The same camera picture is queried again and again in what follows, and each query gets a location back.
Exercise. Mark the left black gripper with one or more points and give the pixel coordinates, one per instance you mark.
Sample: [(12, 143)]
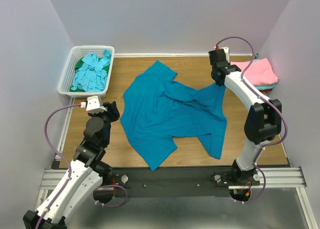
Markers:
[(112, 111)]

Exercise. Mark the teal blue t-shirt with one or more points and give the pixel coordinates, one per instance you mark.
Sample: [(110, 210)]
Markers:
[(158, 109)]

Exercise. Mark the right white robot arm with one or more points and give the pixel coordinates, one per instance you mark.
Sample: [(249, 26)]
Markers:
[(263, 121)]

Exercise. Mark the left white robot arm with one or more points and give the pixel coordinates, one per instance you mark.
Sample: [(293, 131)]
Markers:
[(85, 173)]

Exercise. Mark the light blue crumpled t-shirt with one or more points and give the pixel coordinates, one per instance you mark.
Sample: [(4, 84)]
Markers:
[(94, 60)]

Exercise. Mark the pink folded t-shirt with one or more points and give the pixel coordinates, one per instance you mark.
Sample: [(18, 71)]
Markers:
[(260, 73)]

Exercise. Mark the white plastic laundry basket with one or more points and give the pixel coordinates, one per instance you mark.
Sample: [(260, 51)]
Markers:
[(68, 72)]

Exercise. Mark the mint folded t-shirt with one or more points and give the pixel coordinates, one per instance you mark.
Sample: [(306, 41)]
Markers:
[(265, 87)]

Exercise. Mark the green t-shirt in basket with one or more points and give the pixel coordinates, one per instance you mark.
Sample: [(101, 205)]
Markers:
[(89, 79)]

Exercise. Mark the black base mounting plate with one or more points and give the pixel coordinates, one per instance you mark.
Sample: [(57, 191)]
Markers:
[(171, 182)]

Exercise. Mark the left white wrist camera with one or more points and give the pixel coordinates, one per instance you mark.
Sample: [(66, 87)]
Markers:
[(95, 105)]

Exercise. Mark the aluminium extrusion rail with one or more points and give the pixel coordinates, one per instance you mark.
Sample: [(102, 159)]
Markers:
[(276, 177)]

